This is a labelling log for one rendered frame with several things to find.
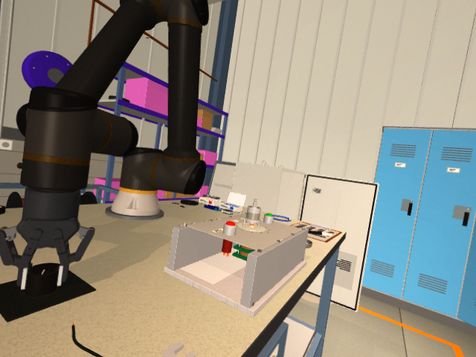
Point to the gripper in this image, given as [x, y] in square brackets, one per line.
[50, 206]

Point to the black knob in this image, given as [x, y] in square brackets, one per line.
[44, 280]

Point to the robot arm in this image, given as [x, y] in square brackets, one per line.
[67, 122]

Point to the black park mat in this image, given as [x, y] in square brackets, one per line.
[74, 292]

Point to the flat pink box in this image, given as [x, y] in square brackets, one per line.
[106, 186]

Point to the blue white small box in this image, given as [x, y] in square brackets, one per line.
[230, 209]
[210, 201]

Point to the purple round reel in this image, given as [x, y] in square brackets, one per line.
[35, 68]

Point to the red push button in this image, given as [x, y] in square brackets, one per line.
[230, 227]

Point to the large pink box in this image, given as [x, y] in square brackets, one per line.
[147, 93]

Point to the small pink box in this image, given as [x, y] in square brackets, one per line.
[210, 157]

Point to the brown cardboard box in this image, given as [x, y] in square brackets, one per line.
[205, 118]

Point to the blue purple shelf unit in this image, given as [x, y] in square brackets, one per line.
[213, 108]

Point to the green push button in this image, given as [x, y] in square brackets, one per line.
[268, 218]

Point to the brown diagonal brace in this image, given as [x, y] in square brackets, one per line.
[156, 41]

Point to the blue steel column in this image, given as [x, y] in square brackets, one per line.
[219, 56]

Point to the grey round puck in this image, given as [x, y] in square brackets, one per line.
[308, 244]

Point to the brown framed picture card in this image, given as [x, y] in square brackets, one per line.
[316, 231]

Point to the blue locker unit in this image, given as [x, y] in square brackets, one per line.
[420, 223]

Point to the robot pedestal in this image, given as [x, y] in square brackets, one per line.
[134, 204]

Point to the grey wall socket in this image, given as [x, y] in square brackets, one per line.
[5, 144]

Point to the green brown switch wafer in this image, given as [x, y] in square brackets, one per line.
[242, 251]

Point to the grey selector switch spindle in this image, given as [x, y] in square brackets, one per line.
[253, 212]

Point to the grey switch box body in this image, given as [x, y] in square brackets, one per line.
[277, 256]

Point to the blue bench frame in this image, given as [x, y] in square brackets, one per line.
[327, 297]

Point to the white cabinet black frame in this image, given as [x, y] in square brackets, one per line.
[334, 208]

